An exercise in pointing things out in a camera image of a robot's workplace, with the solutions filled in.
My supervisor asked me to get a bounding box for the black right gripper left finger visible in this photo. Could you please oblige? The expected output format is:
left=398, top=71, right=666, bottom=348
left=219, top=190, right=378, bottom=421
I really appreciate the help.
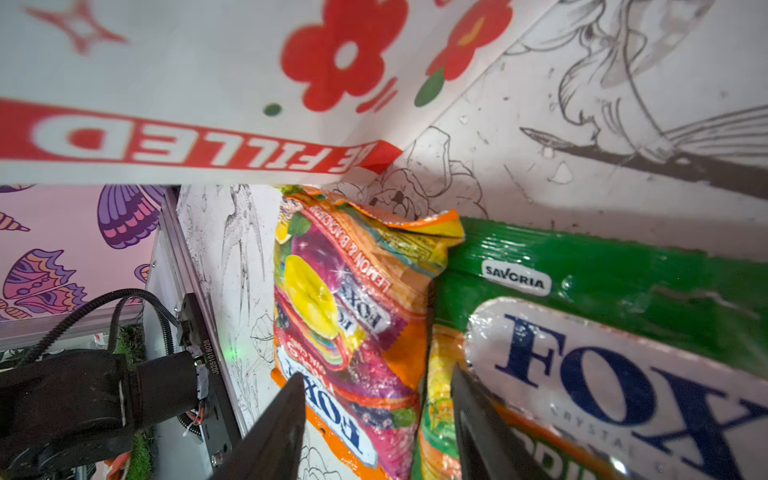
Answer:
left=211, top=373, right=306, bottom=480

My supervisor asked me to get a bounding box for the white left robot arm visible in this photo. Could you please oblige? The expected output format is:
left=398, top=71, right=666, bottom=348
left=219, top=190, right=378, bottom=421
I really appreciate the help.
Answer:
left=1, top=350, right=198, bottom=479

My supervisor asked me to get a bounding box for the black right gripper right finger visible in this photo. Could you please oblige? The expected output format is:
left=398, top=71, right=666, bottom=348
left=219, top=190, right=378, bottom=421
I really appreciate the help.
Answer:
left=451, top=365, right=547, bottom=480

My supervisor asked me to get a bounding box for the orange Fox's candy bag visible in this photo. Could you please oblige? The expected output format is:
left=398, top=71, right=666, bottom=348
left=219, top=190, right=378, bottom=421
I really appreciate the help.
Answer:
left=272, top=185, right=465, bottom=479

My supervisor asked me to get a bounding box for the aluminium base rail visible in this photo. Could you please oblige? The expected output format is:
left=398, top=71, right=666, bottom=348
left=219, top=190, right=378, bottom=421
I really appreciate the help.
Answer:
left=146, top=186, right=243, bottom=479

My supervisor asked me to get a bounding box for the green Fox's spring tea bag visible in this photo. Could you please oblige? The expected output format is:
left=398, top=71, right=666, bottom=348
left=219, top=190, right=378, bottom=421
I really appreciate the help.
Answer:
left=412, top=218, right=767, bottom=479

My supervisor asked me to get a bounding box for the white paper bag with flower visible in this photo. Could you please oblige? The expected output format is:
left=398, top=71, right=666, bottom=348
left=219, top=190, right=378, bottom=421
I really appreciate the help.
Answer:
left=1, top=0, right=553, bottom=184

